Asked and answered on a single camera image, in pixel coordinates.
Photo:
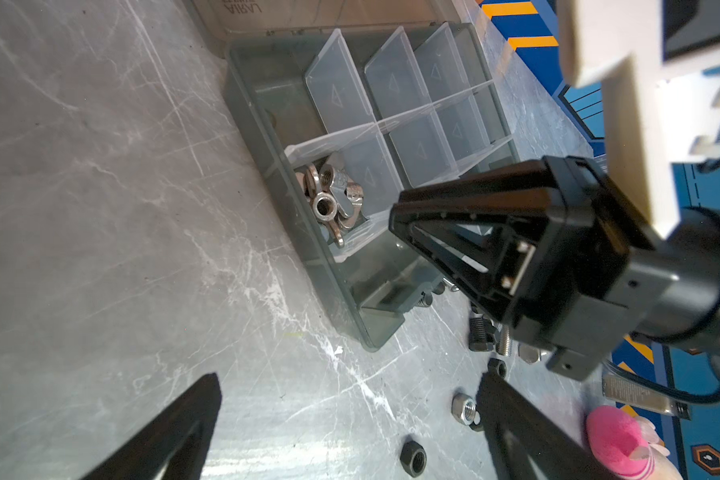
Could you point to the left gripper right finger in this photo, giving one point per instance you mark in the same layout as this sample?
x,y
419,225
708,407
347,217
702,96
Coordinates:
x,y
524,443

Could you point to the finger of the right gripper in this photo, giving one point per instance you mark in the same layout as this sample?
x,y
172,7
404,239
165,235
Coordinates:
x,y
522,189
483,266

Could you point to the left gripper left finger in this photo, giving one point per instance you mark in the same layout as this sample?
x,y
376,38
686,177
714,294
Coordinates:
x,y
175,444

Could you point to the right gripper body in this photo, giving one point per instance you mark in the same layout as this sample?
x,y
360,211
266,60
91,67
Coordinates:
x,y
597,277

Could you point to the lone black hex nut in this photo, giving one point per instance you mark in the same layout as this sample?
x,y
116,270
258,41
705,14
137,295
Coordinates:
x,y
413,458

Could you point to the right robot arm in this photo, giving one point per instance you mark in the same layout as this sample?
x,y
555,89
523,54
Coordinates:
x,y
687,315

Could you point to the silver hex nut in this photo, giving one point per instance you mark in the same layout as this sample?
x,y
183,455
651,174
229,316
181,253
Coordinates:
x,y
464,409

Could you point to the silver hex bolt upright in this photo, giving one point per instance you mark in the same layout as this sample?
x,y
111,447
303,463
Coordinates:
x,y
504,345

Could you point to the plush doll toy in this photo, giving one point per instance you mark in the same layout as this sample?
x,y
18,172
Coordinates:
x,y
628,446

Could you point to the silver wing nut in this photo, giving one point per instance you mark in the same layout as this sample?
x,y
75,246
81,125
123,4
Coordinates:
x,y
334,198

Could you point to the grey plastic organizer box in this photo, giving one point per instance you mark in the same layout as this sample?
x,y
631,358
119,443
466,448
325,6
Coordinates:
x,y
398,94

